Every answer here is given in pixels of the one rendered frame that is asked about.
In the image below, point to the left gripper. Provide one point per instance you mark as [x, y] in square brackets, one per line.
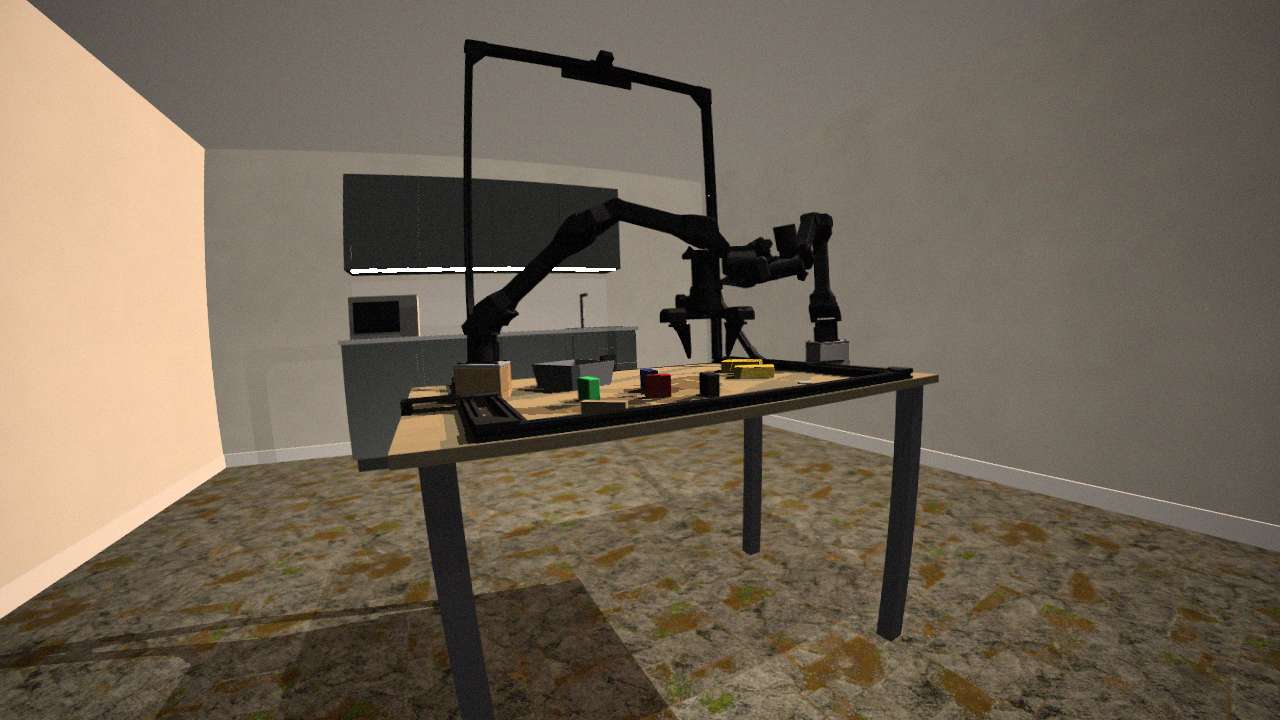
[775, 266]

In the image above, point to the red block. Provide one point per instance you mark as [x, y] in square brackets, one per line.
[657, 385]

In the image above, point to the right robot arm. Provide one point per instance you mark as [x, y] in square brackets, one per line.
[579, 231]

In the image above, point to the green block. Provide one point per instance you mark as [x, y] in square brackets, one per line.
[588, 388]

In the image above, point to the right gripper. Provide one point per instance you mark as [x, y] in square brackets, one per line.
[707, 295]

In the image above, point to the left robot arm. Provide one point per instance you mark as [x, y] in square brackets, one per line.
[821, 304]

